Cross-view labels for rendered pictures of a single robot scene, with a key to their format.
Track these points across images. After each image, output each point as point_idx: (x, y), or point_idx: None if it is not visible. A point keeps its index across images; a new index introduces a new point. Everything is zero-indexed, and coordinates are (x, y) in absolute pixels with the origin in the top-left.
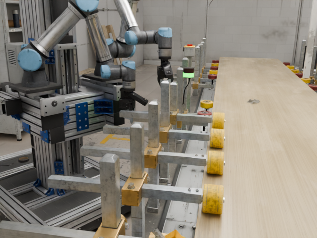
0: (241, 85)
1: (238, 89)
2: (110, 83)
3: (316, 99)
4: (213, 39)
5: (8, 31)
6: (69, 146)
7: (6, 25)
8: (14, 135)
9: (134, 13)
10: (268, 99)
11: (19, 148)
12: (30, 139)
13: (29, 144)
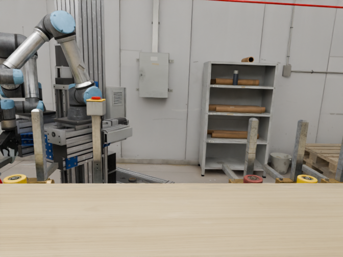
0: (167, 208)
1: (113, 205)
2: (65, 126)
3: None
4: None
5: (209, 86)
6: (60, 170)
7: (207, 81)
8: (210, 171)
9: (67, 54)
10: (1, 241)
11: (189, 179)
12: (209, 178)
13: (199, 180)
